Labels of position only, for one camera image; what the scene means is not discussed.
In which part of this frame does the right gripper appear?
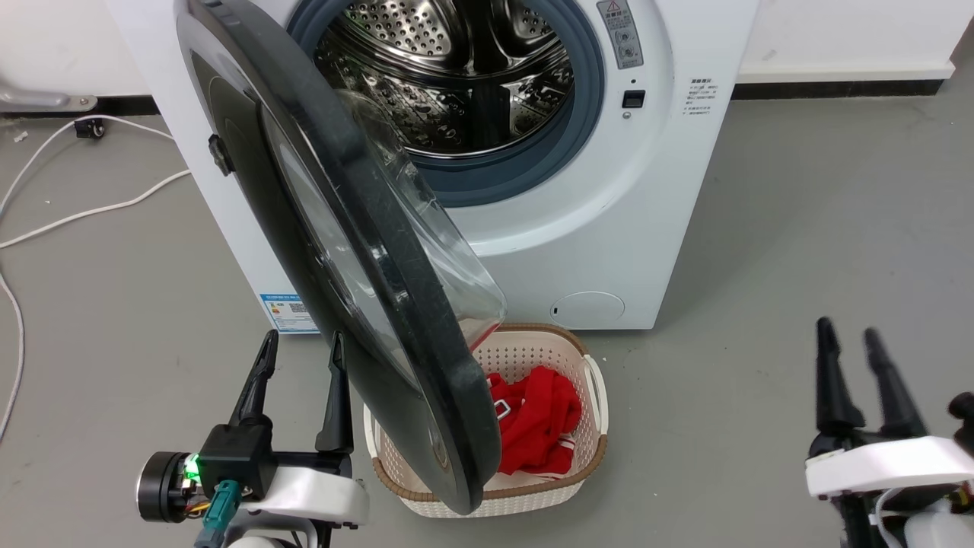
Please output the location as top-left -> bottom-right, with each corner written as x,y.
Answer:
805,317 -> 974,503

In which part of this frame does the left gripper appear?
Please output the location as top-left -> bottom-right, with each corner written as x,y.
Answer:
137,329 -> 371,530

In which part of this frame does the dark grey round washer door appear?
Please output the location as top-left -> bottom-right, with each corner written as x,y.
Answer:
173,0 -> 508,516

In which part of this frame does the clear glass door bowl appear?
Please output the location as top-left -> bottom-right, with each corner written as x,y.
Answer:
335,89 -> 508,352

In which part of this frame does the black door hinge piece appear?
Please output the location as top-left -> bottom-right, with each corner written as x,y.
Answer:
208,133 -> 234,178

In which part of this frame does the white front-load washing machine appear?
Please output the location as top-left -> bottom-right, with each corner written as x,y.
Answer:
103,0 -> 762,334

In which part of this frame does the grey rubber door gasket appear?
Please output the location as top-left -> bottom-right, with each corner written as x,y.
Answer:
287,0 -> 606,209

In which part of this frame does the blue energy label sticker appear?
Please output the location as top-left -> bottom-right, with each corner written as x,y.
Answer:
259,293 -> 321,335

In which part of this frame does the red garment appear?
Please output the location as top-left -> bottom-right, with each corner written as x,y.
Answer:
485,365 -> 584,477

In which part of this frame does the white woven laundry basket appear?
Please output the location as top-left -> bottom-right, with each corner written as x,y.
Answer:
363,323 -> 610,519

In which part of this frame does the round drain filter cover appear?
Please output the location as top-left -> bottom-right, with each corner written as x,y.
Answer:
549,291 -> 627,329

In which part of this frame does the black baseboard strip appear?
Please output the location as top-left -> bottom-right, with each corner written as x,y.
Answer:
731,78 -> 946,101

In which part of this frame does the printed text label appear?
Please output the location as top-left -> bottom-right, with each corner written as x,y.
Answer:
682,75 -> 721,127

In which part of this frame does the stainless steel washer drum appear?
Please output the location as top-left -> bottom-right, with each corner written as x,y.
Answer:
314,0 -> 576,159

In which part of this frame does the grey metal stand leg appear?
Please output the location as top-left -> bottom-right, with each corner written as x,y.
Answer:
0,82 -> 98,114

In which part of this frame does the grey warning sticker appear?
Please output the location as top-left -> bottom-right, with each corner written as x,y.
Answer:
597,0 -> 645,70

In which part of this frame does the teal connector cable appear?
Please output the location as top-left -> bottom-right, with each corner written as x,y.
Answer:
194,479 -> 243,548

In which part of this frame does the white floor cable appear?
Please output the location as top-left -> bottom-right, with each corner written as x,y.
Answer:
0,169 -> 192,250
0,114 -> 176,218
0,272 -> 26,442

